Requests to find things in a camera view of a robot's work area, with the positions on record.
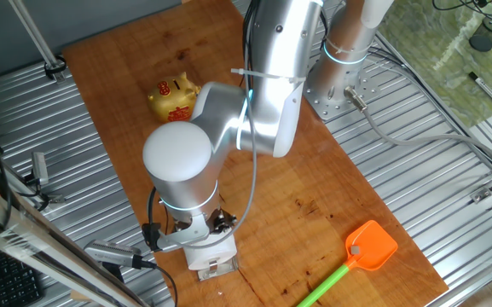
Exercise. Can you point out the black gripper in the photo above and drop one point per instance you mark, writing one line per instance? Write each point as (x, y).
(218, 217)

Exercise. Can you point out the silver depth camera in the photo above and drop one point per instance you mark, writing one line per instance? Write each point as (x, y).
(111, 252)

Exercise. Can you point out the small silver camera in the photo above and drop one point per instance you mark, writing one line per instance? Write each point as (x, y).
(40, 168)

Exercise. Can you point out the black white marker pen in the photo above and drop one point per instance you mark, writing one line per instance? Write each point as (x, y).
(485, 87)

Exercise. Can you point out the metal tripod pole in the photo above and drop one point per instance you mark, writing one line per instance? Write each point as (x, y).
(34, 34)

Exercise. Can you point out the golden piggy bank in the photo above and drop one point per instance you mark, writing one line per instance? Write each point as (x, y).
(171, 100)

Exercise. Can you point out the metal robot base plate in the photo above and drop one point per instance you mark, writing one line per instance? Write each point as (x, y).
(326, 108)

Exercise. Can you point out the aluminium frame bar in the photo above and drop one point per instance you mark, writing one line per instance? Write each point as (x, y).
(36, 247)

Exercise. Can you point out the white toilet paper roll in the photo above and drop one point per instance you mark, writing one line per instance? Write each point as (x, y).
(211, 253)

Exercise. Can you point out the steel paper roll holder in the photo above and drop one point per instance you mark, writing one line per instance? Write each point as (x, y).
(218, 269)

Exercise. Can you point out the black mesh pen cup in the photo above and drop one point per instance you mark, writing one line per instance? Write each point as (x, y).
(484, 40)

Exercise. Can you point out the black keyboard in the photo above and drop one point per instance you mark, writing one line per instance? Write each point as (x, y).
(9, 279)

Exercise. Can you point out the small steel corner bracket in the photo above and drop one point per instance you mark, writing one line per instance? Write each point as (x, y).
(481, 195)

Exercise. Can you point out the white zip tie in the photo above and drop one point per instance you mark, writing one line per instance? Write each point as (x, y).
(267, 77)

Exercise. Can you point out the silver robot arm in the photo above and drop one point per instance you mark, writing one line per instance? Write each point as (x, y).
(181, 170)

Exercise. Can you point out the wooden board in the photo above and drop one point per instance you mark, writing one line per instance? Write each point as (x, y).
(305, 179)

